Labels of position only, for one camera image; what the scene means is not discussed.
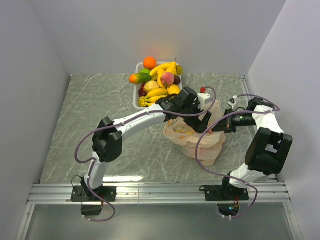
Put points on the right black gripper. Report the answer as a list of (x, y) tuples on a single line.
[(226, 125)]

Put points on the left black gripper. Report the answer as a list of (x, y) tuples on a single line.
[(199, 126)]

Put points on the translucent orange plastic bag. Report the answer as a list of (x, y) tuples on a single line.
[(185, 138)]

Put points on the fake pink peach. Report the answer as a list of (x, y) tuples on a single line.
[(167, 79)]

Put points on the fake red green mango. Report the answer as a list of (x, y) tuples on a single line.
[(139, 78)]

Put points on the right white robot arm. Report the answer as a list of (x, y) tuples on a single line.
[(265, 156)]

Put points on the fake yellow mango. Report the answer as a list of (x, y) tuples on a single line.
[(173, 89)]

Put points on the fake dark plum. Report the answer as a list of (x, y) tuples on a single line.
[(177, 80)]

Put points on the fake small banana bunch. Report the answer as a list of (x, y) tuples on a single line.
[(152, 97)]

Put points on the fake yellow pear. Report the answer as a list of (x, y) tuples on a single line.
[(175, 68)]

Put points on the fake dark cherries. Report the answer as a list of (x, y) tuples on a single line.
[(142, 92)]

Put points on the fake yellow corn cob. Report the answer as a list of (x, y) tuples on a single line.
[(160, 80)]

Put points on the fake green apple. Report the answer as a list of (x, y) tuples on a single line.
[(145, 70)]

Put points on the fake orange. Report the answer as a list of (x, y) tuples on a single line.
[(149, 63)]

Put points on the white plastic fruit tray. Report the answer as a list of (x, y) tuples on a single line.
[(136, 87)]

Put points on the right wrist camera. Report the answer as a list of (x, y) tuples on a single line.
[(233, 102)]

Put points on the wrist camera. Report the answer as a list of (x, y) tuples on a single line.
[(233, 102), (204, 97)]

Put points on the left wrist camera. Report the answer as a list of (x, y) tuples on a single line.
[(204, 97)]

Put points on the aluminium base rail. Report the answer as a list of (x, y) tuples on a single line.
[(153, 193)]

